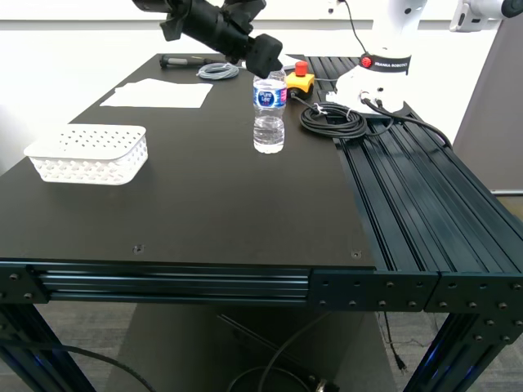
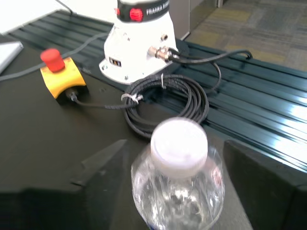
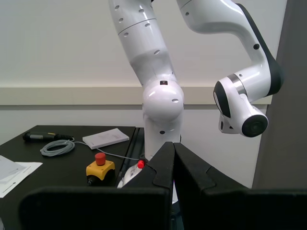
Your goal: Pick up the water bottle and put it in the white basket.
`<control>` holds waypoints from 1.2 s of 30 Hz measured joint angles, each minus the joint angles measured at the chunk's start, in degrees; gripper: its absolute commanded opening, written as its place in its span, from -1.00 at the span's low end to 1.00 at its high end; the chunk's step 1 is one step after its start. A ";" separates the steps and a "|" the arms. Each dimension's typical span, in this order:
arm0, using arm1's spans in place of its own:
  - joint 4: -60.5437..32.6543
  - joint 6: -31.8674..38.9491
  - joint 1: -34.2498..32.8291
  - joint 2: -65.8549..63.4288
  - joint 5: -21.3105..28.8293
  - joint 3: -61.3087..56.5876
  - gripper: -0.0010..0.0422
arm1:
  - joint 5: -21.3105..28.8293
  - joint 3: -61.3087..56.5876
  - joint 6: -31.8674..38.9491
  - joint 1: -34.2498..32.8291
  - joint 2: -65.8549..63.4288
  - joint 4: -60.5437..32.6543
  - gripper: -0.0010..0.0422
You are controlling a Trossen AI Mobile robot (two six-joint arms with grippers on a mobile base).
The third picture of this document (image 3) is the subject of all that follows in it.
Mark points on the white folded leaflet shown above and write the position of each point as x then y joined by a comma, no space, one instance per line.
7,167

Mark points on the grey partition panel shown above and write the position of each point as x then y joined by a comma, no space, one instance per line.
287,95

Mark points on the black table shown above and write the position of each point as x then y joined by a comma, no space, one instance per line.
67,163

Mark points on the small red knob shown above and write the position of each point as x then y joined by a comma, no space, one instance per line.
141,164

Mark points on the black grooved table mat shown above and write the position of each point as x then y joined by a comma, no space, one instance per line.
134,143

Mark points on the yellow emergency stop button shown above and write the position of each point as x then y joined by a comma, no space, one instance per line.
100,169

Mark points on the black grey handheld pendant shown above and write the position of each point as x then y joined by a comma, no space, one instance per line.
36,136

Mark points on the white stationary robot arm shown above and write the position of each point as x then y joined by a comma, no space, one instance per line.
163,103

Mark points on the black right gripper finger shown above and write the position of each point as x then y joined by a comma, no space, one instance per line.
96,208
239,210

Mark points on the white flat box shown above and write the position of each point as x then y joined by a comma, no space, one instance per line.
105,138

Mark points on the white paper sheet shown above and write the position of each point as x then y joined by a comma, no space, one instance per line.
31,167

